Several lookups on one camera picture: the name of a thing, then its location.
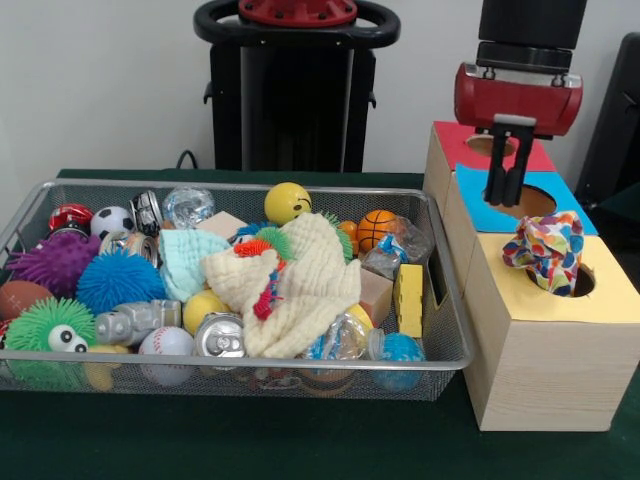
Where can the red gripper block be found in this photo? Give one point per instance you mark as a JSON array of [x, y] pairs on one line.
[[520, 102]]

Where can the colourful polka dot cloth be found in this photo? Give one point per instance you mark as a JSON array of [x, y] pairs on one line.
[[545, 250]]

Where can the wooden box with three holes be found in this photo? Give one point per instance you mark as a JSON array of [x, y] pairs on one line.
[[550, 375]]

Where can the shallow mesh bin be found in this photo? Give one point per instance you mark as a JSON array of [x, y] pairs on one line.
[[190, 382]]

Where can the dark green tablecloth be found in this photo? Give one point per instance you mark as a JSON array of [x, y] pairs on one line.
[[625, 200], [250, 440]]

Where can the orange basketball toy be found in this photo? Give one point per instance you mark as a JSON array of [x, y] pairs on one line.
[[375, 230]]

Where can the yellow foam block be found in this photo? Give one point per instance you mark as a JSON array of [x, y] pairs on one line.
[[409, 305]]

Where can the blue globe ball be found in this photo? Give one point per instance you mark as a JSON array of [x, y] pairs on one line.
[[400, 347]]

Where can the yellow smiley ball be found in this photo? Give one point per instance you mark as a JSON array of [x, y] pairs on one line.
[[285, 202]]

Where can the cream knitted cloth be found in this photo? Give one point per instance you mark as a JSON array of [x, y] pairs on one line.
[[310, 300]]

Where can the multicolour spiky caterpillar toy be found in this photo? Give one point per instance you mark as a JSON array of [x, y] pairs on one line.
[[255, 246]]

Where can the crushed red soda can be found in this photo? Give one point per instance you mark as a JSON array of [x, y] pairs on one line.
[[146, 212]]

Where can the large blue spiky ball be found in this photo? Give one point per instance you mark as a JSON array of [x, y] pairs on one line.
[[120, 282]]

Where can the purple spiky ball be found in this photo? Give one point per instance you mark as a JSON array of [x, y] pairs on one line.
[[55, 262]]

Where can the large green spiky ball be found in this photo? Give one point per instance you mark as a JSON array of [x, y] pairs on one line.
[[30, 325]]

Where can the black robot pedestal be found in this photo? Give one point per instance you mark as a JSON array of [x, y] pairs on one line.
[[295, 100]]

